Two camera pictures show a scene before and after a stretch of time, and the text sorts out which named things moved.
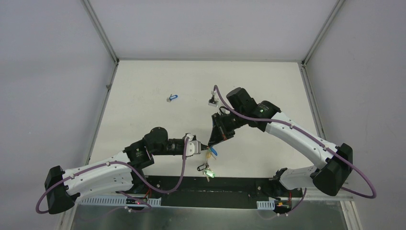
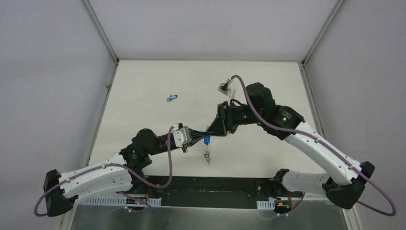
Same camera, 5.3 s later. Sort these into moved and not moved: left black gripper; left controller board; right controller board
Moved: left black gripper
Not moved: left controller board; right controller board
